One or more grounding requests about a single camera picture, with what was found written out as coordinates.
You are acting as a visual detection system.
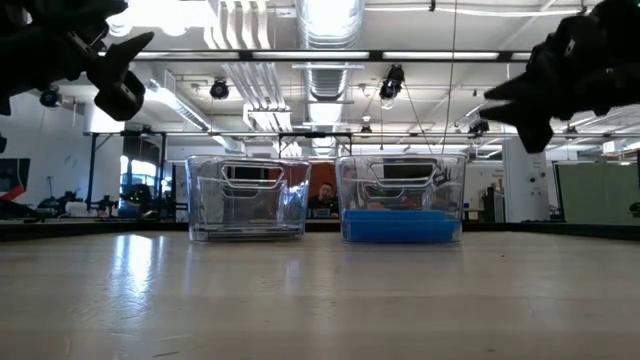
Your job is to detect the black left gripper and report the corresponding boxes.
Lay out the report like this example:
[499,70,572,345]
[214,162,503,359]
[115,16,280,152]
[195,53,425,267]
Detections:
[14,0,155,122]

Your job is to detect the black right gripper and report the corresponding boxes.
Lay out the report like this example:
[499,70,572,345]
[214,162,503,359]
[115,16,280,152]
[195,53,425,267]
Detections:
[479,0,640,155]

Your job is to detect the clear jewel case black tray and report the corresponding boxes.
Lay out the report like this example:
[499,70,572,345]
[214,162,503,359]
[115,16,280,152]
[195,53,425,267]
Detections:
[191,225,305,235]

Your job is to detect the white pillar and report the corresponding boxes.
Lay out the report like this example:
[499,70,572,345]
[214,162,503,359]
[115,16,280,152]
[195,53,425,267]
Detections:
[502,137,551,224]

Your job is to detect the green partition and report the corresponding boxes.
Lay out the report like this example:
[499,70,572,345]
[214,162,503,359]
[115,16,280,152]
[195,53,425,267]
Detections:
[554,162,640,225]

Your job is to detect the clear plastic bin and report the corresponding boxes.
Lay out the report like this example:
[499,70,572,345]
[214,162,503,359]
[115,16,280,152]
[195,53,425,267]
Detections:
[185,154,312,244]
[335,153,468,245]

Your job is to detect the person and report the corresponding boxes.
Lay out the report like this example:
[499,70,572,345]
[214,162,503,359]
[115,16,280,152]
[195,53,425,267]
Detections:
[307,182,340,220]

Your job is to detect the black metal background frame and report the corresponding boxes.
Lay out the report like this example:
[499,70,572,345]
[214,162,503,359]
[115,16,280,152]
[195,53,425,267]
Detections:
[83,130,354,219]

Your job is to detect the dark wall monitor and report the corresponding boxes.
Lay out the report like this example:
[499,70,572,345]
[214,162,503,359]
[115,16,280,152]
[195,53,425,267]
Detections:
[0,158,31,202]

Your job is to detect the silver ceiling duct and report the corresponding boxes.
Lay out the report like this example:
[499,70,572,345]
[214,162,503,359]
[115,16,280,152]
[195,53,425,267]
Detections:
[294,0,366,101]

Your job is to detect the orange wall panel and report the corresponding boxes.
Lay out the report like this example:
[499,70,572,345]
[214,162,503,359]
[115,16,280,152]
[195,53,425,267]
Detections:
[269,162,346,220]

